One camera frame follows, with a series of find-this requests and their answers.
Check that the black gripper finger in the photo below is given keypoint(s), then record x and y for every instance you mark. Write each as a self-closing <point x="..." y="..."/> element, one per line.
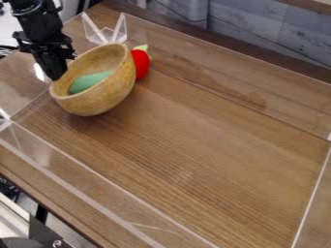
<point x="52" y="63"/>

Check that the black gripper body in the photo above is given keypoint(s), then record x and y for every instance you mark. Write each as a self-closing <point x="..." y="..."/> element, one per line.
<point x="41" y="37"/>

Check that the green rectangular block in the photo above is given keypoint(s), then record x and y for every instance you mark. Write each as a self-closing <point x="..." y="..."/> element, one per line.
<point x="87" y="81"/>

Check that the brown wooden bowl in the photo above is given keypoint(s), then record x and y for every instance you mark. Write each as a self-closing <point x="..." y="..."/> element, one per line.
<point x="107" y="94"/>

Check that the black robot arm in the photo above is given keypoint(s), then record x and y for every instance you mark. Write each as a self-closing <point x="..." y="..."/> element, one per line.
<point x="35" y="4"/>

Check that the red plush strawberry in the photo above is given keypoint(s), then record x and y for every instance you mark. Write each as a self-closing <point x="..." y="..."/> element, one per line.
<point x="142" y="60"/>

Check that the black table leg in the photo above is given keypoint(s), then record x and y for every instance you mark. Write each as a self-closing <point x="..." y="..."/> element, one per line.
<point x="41" y="214"/>

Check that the clear acrylic corner bracket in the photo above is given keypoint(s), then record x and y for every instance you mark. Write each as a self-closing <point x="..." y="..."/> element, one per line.
<point x="103" y="36"/>

